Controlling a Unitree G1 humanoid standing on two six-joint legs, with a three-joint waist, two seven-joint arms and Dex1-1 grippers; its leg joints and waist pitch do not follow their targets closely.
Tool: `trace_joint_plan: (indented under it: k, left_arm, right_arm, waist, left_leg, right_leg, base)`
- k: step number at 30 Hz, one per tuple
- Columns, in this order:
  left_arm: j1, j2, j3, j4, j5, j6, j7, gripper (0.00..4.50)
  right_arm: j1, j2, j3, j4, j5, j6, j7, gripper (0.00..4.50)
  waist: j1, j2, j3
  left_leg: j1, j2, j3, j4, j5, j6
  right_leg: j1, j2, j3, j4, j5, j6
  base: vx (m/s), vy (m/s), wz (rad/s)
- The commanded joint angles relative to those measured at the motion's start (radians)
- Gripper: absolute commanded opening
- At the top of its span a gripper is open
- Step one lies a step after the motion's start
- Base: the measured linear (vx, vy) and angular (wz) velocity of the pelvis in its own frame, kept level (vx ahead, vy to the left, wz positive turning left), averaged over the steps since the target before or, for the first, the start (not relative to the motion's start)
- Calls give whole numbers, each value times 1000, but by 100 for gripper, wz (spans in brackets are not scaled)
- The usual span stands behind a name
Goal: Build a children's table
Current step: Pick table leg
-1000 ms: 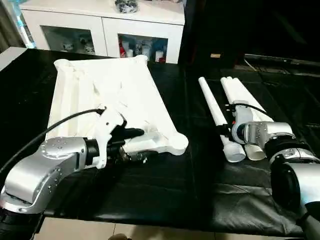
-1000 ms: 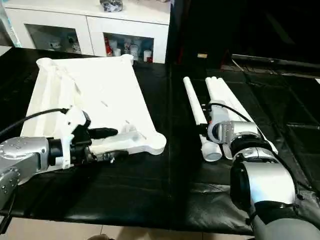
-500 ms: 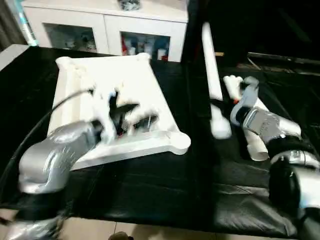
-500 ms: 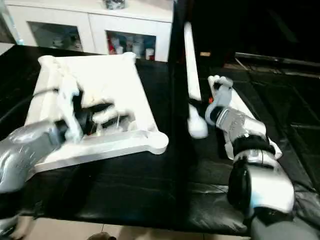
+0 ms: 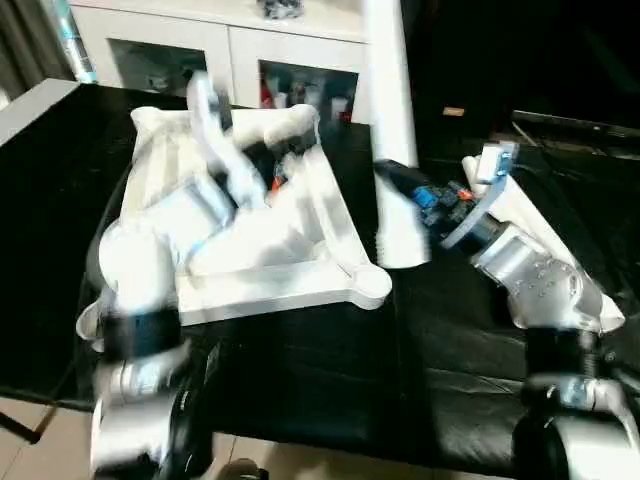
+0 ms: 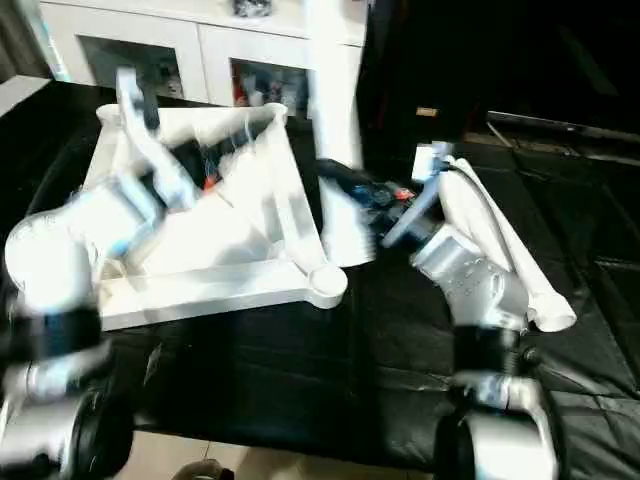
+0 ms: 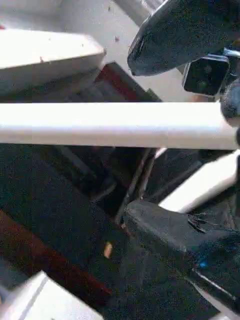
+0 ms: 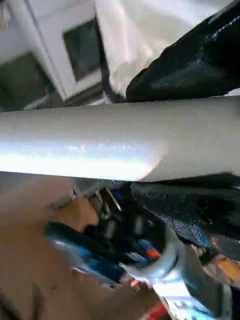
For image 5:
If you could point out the white plastic table top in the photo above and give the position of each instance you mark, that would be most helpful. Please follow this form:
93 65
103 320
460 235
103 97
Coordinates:
300 260

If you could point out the red bottle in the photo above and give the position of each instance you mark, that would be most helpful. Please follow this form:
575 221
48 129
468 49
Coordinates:
268 96

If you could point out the small gold label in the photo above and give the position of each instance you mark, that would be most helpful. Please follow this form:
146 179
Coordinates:
453 111

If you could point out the black bundle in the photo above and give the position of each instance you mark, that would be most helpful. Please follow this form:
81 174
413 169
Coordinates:
282 9

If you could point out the black flat bar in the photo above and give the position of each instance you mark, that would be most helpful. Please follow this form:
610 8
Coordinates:
580 124

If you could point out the white cabinet with glass doors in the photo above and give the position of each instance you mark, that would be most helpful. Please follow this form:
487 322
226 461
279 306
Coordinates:
160 25

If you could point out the black work mat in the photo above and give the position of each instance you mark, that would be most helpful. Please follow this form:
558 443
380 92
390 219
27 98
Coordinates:
300 390

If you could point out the teal plastic tube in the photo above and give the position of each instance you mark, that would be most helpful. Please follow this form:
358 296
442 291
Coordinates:
70 40

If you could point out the white board strip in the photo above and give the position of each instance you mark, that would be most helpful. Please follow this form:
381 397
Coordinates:
30 112

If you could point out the grey curtain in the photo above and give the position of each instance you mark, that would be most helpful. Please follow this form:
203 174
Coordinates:
20 45

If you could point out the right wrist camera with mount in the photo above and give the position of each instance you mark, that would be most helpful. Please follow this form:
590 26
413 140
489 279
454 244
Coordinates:
492 165

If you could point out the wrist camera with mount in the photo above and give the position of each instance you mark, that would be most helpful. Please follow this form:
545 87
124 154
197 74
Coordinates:
208 110
492 165

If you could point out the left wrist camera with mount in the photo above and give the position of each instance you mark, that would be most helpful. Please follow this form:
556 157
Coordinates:
208 110

